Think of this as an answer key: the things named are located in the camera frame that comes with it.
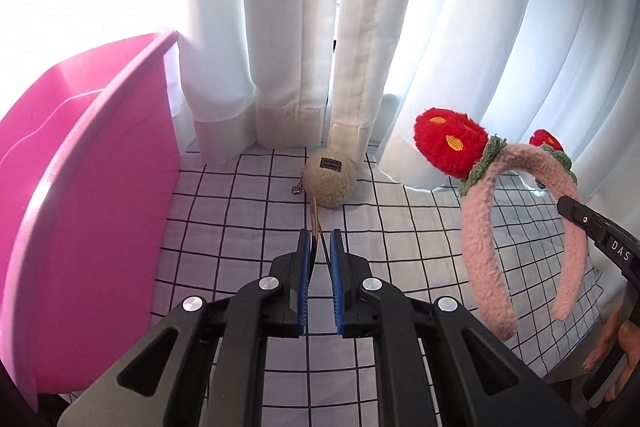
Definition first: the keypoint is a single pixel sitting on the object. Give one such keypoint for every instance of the pink strawberry plush headband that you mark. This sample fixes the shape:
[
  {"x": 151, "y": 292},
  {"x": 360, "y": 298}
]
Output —
[{"x": 480, "y": 247}]

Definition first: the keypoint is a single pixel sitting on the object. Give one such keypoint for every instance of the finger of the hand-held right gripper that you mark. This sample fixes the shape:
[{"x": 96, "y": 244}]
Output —
[{"x": 600, "y": 234}]

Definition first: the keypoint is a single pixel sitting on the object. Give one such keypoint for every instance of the dark metal hair clip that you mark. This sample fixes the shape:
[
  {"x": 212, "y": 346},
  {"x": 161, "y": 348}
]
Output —
[{"x": 315, "y": 227}]

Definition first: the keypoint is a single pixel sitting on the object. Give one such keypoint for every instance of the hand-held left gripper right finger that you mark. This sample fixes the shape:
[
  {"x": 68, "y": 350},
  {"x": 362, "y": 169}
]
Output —
[{"x": 336, "y": 282}]

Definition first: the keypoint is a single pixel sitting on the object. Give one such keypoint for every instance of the pink plastic bin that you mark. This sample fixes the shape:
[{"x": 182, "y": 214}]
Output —
[{"x": 100, "y": 207}]

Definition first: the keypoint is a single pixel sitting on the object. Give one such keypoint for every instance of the person's right hand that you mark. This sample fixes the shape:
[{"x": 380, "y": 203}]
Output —
[{"x": 602, "y": 342}]

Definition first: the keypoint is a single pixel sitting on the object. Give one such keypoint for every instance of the white black grid tablecloth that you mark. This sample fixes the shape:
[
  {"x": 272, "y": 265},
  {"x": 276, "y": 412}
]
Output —
[{"x": 225, "y": 232}]

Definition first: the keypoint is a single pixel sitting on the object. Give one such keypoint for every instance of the white curtain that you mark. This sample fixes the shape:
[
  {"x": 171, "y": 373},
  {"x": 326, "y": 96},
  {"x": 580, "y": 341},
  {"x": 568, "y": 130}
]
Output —
[
  {"x": 280, "y": 32},
  {"x": 475, "y": 32}
]

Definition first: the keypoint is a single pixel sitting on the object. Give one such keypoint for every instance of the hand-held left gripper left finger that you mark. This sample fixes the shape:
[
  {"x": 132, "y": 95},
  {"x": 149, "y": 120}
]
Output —
[{"x": 305, "y": 282}]

